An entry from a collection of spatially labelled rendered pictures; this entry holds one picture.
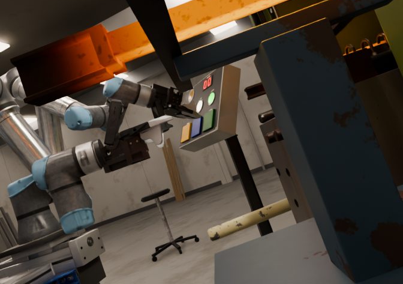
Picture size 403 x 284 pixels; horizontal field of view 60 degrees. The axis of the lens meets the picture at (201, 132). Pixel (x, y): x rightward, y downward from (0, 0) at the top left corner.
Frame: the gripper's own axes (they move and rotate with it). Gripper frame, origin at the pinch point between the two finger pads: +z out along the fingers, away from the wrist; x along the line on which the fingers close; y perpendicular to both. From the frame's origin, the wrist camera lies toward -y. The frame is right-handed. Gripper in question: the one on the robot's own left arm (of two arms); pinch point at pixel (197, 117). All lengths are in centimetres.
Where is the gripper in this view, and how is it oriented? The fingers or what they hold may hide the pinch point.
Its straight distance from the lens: 131.5
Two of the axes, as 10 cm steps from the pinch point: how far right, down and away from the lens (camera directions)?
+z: 8.8, 2.4, 4.1
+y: 1.1, -9.4, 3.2
